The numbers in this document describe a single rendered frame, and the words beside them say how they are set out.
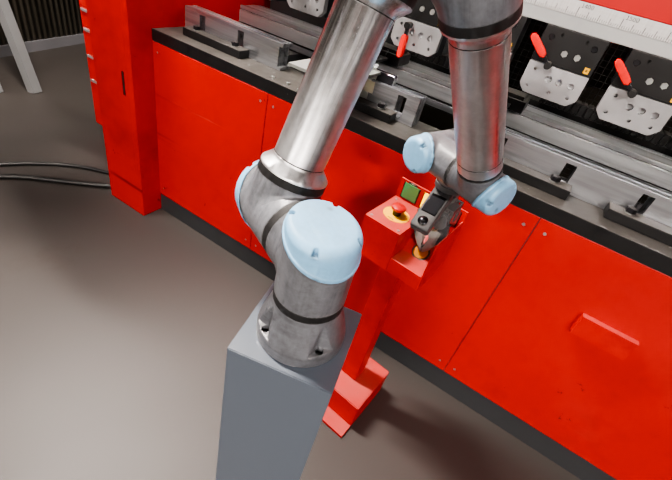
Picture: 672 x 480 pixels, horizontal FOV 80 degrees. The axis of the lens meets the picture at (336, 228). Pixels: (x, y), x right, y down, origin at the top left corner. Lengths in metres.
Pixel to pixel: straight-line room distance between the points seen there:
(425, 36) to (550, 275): 0.78
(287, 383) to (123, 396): 0.95
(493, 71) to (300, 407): 0.57
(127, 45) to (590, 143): 1.70
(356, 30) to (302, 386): 0.52
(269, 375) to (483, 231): 0.82
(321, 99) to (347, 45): 0.08
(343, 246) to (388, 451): 1.09
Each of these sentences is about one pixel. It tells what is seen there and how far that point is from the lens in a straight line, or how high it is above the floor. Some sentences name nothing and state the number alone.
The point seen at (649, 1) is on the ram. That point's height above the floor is 1.35.
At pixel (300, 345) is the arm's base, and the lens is 0.64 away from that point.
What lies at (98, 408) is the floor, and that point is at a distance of 1.56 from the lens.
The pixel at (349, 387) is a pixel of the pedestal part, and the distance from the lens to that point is 1.46.
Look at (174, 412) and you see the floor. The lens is 1.51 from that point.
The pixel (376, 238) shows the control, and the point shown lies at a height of 0.73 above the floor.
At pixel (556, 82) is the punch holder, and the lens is 1.26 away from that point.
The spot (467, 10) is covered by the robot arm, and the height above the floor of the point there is 1.29.
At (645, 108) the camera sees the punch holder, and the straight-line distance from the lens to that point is 1.26.
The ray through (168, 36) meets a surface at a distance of 1.83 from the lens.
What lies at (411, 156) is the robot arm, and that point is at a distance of 0.80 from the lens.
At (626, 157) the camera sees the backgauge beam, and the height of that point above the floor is 0.97.
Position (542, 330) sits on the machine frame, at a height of 0.49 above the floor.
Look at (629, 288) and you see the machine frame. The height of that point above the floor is 0.75.
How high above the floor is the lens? 1.33
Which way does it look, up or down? 36 degrees down
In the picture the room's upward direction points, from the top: 15 degrees clockwise
